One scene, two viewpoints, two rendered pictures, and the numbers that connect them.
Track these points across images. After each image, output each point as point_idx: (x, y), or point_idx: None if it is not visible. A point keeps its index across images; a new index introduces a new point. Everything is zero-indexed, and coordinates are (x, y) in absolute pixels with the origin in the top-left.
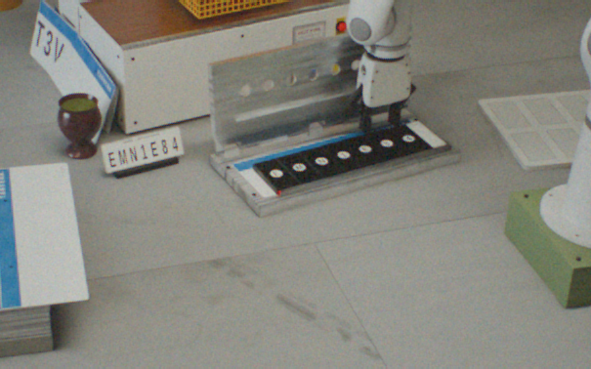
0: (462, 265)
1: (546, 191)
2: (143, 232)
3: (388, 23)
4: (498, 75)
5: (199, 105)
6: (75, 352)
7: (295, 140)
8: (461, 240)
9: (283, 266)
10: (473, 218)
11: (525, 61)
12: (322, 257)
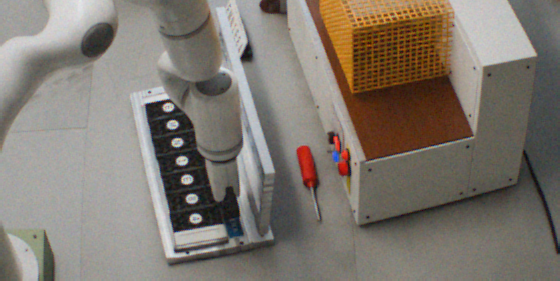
0: (26, 211)
1: (38, 255)
2: (141, 31)
3: (171, 95)
4: None
5: (306, 73)
6: None
7: None
8: (54, 222)
9: (67, 103)
10: (79, 241)
11: None
12: (68, 128)
